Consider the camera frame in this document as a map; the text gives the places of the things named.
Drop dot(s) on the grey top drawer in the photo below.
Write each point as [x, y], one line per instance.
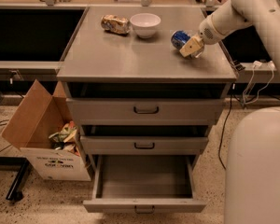
[95, 111]

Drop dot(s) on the crushed gold can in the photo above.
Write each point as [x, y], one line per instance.
[115, 24]

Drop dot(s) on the grey drawer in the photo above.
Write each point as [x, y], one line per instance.
[144, 185]
[143, 145]
[95, 111]

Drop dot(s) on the grey middle drawer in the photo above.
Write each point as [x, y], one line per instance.
[143, 145]

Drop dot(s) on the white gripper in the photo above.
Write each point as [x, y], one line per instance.
[209, 33]

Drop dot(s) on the grey drawer cabinet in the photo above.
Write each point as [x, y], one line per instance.
[103, 65]

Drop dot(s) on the blue pepsi can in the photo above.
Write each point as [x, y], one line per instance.
[179, 39]

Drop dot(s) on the grey bottom drawer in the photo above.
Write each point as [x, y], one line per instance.
[144, 185]

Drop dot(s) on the black table leg frame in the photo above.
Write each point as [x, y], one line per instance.
[22, 168]

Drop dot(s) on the white ceramic bowl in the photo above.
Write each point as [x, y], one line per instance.
[145, 25]

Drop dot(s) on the white power strip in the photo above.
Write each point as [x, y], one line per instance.
[259, 64]

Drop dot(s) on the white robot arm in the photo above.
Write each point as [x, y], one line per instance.
[252, 186]

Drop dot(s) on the cardboard box with trash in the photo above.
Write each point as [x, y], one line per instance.
[39, 115]

